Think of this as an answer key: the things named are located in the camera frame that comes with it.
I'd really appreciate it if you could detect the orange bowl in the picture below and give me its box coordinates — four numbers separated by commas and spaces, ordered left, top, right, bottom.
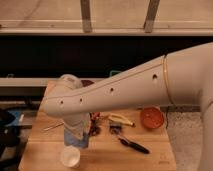
140, 107, 164, 129

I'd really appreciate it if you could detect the grey window post right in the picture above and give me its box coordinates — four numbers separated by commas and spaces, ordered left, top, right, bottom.
144, 0, 160, 33

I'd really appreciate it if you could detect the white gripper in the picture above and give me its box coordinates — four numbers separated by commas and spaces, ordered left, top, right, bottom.
63, 114, 91, 140

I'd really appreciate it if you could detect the yellow banana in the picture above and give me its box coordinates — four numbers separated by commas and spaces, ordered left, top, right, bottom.
109, 113, 135, 127

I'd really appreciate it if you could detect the green tray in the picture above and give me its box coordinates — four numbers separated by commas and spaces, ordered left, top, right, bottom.
109, 70, 121, 77

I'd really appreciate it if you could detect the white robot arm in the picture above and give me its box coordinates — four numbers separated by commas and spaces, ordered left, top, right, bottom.
43, 42, 213, 171

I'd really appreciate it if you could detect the grey window post left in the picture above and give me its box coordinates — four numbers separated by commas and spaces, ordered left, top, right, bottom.
80, 0, 92, 33

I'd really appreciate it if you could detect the grey window post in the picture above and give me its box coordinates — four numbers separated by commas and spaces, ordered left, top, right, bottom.
144, 0, 160, 33
80, 0, 92, 33

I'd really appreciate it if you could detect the black chair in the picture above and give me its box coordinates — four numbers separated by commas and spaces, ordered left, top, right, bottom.
0, 108, 20, 171

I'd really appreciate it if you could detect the white paper cup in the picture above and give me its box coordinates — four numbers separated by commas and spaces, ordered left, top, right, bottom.
60, 146, 80, 168

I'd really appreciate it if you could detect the black handled peeler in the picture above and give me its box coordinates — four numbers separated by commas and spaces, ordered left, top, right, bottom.
110, 121, 151, 155

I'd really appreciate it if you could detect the small red orange toy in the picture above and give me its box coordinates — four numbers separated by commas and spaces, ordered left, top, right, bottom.
90, 112, 100, 121

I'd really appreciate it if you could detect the bunch of dark grapes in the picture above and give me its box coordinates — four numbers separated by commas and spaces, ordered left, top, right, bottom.
89, 121, 101, 136

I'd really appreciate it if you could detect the dark red bowl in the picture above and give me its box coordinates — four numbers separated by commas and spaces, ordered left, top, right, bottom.
82, 80, 94, 87

